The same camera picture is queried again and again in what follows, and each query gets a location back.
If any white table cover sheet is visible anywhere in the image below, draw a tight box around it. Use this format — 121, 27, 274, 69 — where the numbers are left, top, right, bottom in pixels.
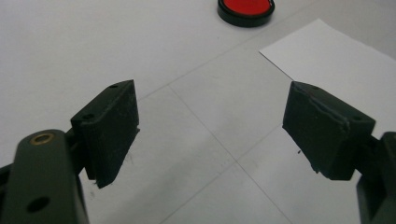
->
0, 0, 396, 224

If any round black red ink pad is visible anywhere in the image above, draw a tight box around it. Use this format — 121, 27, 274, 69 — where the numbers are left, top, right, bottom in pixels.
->
217, 0, 276, 28

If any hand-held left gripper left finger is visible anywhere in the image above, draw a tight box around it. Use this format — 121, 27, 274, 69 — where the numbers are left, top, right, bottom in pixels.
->
70, 79, 140, 189

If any white paper sheet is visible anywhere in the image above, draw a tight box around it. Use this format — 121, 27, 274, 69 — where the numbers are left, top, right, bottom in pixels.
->
259, 18, 396, 140

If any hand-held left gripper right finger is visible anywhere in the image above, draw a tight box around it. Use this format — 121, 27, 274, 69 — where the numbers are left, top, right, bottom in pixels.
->
282, 80, 376, 181

